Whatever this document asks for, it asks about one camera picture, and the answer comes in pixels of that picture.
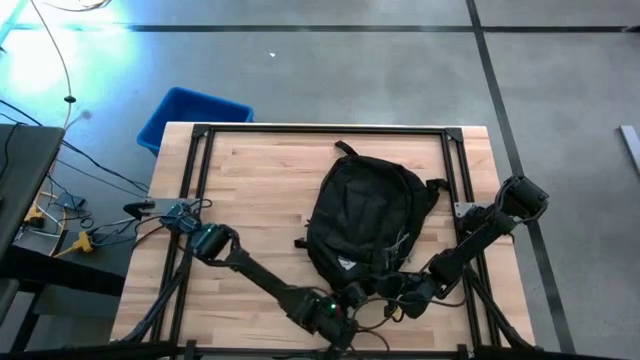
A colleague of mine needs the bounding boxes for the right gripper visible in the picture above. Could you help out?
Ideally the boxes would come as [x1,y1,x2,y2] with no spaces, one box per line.
[377,272,441,320]

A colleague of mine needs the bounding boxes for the black backpack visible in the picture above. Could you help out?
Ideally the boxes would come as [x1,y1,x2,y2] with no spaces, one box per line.
[293,140,451,296]

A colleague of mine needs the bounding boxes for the long black crossbar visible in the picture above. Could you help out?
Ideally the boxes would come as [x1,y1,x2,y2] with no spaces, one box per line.
[0,341,640,360]

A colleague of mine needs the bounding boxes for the black clamp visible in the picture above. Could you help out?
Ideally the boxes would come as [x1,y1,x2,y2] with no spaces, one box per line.
[123,200,156,221]

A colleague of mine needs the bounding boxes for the blue plastic bin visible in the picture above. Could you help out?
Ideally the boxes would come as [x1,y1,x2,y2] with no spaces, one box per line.
[137,86,255,156]

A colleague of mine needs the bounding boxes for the yellow plug connector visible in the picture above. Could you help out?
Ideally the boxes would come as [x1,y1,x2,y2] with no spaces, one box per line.
[25,205,46,229]
[72,230,96,254]

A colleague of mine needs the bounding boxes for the black low bench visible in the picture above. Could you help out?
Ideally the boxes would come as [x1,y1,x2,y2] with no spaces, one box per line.
[0,229,136,351]

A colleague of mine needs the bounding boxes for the black power adapter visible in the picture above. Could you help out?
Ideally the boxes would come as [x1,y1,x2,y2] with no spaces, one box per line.
[54,192,87,211]

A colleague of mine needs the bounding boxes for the dark grey side table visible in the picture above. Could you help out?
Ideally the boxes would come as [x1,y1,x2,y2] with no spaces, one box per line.
[0,123,67,261]

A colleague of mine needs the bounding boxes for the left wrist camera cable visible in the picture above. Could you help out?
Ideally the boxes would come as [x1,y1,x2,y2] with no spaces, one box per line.
[349,297,401,354]

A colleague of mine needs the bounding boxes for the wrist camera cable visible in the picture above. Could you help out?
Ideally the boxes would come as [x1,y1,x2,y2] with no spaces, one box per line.
[349,297,401,354]
[384,279,471,321]

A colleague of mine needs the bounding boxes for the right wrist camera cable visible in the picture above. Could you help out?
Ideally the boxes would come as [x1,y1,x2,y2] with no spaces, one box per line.
[384,279,471,321]

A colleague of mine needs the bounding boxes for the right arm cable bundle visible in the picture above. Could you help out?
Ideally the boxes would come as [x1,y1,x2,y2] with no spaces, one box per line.
[459,264,534,349]

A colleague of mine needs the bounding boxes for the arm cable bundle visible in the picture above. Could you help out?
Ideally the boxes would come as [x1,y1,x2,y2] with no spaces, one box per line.
[459,264,534,349]
[119,234,199,346]

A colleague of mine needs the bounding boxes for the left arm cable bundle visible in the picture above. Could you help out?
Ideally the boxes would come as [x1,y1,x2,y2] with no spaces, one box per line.
[119,234,199,346]

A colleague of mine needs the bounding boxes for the black aluminium table frame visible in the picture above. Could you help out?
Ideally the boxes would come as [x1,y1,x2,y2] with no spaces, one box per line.
[149,122,501,351]

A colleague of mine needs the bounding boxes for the black floor cable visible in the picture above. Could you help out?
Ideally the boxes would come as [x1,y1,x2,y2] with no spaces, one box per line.
[59,139,151,194]

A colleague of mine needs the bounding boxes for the tan floor cable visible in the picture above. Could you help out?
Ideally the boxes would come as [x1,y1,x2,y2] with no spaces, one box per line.
[29,0,76,129]

